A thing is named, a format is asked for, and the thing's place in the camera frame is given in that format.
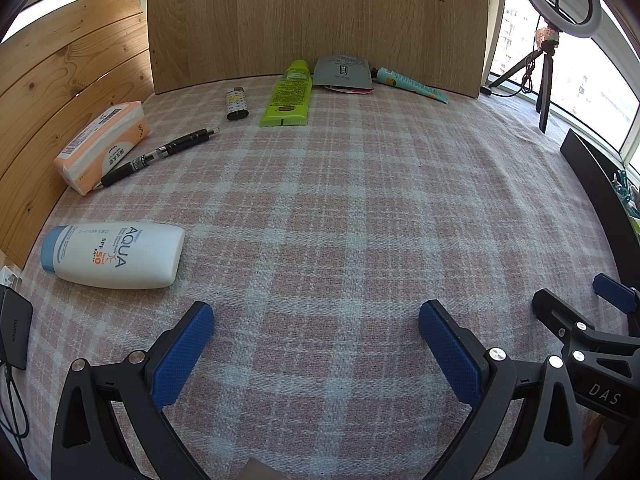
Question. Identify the white sunscreen bottle blue cap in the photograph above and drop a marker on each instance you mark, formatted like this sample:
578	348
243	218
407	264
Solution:
117	255

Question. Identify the light wooden back board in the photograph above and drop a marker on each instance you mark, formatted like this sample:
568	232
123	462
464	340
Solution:
315	15

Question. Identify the pine slat panel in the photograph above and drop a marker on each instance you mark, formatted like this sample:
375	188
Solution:
55	85

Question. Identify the lime green tube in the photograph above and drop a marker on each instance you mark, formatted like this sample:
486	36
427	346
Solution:
289	95

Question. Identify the white adapter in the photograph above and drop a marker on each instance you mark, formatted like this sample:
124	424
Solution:
9	275

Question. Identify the black mini tripod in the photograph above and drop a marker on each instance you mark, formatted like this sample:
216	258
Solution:
545	85

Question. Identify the patterned lighter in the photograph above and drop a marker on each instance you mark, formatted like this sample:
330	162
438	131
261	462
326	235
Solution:
236	104

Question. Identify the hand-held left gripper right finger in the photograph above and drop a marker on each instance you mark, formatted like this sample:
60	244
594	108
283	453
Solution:
447	347

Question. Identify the teal clothes pegs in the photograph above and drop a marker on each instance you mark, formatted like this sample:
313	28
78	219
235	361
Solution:
627	192

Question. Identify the black container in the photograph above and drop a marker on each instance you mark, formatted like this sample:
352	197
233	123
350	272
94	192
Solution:
595	180

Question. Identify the small teal tube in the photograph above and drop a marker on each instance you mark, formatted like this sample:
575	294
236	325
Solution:
407	82

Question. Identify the grey sachet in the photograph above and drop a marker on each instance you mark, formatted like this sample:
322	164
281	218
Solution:
342	71

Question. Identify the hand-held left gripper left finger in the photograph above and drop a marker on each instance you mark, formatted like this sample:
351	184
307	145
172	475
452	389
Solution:
182	347

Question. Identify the red white sachet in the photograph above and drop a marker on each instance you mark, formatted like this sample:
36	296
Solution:
350	90

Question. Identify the black pen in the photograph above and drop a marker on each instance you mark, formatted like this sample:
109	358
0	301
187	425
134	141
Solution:
150	156

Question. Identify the black charger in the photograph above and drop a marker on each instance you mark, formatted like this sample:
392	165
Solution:
15	327

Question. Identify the pink plaid tablecloth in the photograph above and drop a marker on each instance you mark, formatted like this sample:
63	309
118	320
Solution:
325	210

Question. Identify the orange white tissue pack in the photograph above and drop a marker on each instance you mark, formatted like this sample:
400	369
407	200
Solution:
100	145

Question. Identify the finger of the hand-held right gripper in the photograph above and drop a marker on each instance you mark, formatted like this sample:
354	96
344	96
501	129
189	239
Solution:
615	290
555	312

